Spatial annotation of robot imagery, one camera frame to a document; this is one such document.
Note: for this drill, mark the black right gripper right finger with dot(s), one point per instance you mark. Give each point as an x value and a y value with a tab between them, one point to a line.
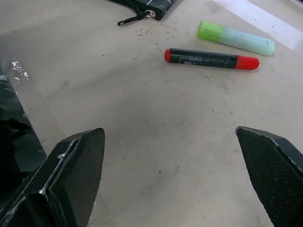
272	175

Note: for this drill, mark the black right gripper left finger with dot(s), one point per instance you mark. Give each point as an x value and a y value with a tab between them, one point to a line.
68	179

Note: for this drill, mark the green highlighter pen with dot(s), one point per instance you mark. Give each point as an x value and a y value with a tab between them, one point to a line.
234	38

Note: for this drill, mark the white tape strip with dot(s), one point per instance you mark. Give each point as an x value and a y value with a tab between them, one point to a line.
267	21

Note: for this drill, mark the clear tape on table edge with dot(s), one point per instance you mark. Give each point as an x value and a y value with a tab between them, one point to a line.
17	71

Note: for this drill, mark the black marker with red caps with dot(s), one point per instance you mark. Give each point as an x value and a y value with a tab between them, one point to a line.
210	58

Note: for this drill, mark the dark plaid pencil pouch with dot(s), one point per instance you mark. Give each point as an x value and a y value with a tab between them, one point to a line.
144	8

